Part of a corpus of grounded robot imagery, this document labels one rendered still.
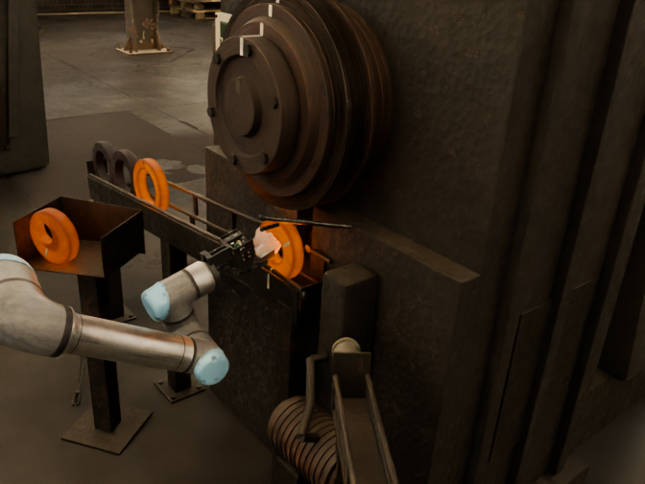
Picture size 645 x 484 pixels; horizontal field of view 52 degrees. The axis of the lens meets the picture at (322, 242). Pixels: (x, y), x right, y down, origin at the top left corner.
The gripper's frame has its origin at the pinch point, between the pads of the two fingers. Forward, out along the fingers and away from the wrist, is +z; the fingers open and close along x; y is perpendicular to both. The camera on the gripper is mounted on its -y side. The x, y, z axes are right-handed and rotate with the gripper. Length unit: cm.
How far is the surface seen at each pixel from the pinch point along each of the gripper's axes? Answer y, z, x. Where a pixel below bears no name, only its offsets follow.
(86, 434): -64, -55, 46
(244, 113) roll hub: 36.9, -4.5, -5.0
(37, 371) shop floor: -65, -57, 88
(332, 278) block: 4.7, -3.8, -25.7
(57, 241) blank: 0, -39, 47
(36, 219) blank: 6, -41, 53
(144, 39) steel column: -131, 241, 646
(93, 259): -8, -33, 45
